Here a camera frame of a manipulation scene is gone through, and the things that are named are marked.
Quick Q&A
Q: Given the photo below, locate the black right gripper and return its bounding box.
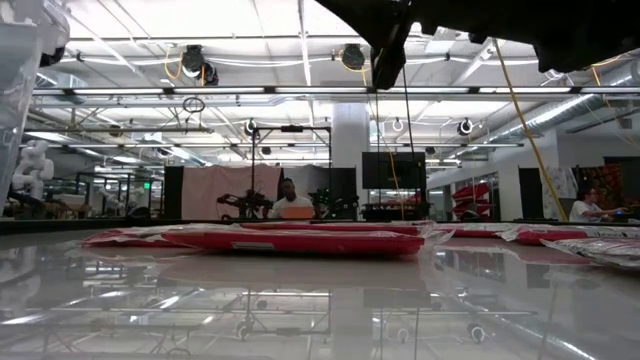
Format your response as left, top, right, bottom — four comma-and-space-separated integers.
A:
314, 0, 416, 91

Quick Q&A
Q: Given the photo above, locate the white pillar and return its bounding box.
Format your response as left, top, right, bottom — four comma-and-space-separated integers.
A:
332, 103, 371, 220

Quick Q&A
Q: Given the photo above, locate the black monitor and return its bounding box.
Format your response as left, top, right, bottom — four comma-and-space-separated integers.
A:
362, 151, 428, 191

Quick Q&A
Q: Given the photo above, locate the black partition panel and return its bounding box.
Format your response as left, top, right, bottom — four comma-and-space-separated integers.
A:
163, 165, 185, 220
327, 167, 359, 220

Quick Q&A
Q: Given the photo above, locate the grey curtain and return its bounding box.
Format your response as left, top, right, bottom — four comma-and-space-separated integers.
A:
282, 166, 332, 209

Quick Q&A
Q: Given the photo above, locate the black cart under monitor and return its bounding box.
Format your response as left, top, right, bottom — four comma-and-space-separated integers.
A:
362, 189, 432, 222

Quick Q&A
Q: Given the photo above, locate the dark robot with green lights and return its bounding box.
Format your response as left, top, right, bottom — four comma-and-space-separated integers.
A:
308, 187, 360, 220

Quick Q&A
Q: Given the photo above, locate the red storage bin rack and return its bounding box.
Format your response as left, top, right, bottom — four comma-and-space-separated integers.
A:
451, 182, 492, 222

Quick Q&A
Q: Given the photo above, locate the person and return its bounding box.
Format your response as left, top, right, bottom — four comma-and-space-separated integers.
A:
568, 187, 632, 224
269, 177, 317, 220

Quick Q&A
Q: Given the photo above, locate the orange box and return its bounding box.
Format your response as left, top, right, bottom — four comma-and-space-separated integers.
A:
279, 205, 316, 220

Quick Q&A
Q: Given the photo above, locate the black door panel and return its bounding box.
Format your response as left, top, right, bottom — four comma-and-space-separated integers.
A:
518, 167, 544, 220

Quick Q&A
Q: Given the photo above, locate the pink curtain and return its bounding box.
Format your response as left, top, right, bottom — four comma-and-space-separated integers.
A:
181, 164, 284, 220

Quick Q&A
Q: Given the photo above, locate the white patterned cloth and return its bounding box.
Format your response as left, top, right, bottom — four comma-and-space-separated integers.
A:
539, 166, 580, 216

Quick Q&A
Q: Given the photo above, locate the clear plastic bin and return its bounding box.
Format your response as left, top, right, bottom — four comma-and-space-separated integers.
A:
0, 0, 71, 216

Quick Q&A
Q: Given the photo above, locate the thin black hanging cable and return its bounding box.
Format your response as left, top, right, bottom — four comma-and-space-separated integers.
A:
401, 64, 417, 154

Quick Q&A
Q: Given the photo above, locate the thin yellow cable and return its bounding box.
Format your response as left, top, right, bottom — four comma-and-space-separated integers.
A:
368, 99, 407, 222

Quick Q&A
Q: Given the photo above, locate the thick yellow cable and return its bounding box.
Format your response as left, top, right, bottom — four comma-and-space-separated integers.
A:
492, 38, 570, 223

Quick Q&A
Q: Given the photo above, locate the silver ventilation duct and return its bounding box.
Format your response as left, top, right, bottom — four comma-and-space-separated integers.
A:
482, 59, 640, 147

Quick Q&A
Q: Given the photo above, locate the colourful wall hanging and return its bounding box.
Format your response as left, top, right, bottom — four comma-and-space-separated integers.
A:
578, 163, 625, 211

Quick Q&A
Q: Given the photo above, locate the black framed glass enclosure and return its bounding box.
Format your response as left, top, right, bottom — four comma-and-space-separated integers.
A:
74, 172, 165, 220

